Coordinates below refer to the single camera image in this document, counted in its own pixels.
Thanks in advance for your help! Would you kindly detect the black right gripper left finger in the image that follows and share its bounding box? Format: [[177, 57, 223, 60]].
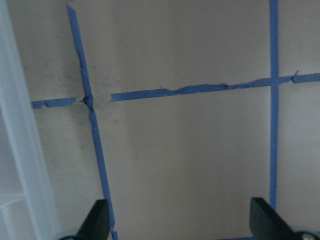
[[73, 199, 110, 240]]

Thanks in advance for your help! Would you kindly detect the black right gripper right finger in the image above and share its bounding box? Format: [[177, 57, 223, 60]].
[[249, 197, 310, 240]]

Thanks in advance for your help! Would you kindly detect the clear ribbed box lid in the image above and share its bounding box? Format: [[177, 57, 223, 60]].
[[0, 0, 61, 240]]

